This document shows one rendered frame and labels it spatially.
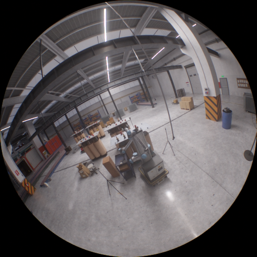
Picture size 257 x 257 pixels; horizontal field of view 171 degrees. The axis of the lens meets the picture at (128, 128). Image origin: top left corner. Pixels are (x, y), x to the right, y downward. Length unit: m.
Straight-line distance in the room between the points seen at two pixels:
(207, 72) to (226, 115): 2.36
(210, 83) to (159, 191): 5.48
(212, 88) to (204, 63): 1.39
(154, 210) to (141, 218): 0.42
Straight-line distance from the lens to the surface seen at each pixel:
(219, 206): 2.96
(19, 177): 10.34
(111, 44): 4.33
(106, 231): 3.18
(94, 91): 10.87
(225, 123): 5.28
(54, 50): 8.65
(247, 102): 8.19
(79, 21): 8.68
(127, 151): 3.43
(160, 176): 2.79
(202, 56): 5.64
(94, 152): 5.43
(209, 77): 5.54
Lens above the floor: 2.65
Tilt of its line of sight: 19 degrees down
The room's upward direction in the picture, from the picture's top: 24 degrees counter-clockwise
